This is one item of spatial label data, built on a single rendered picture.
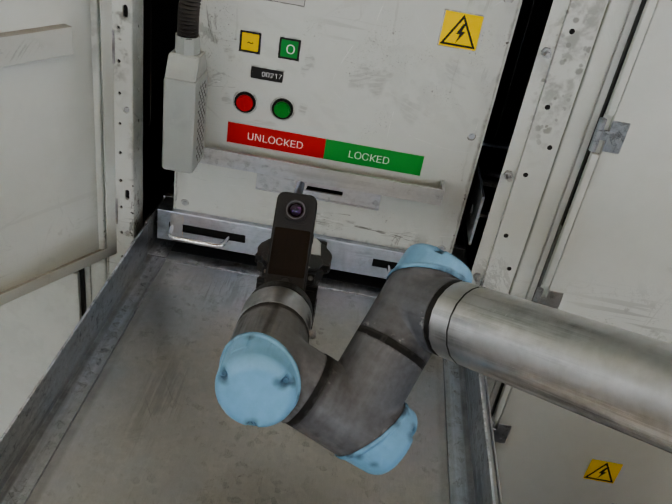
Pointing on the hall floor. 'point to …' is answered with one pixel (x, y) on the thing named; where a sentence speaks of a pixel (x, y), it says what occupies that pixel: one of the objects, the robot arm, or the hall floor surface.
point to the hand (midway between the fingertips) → (302, 233)
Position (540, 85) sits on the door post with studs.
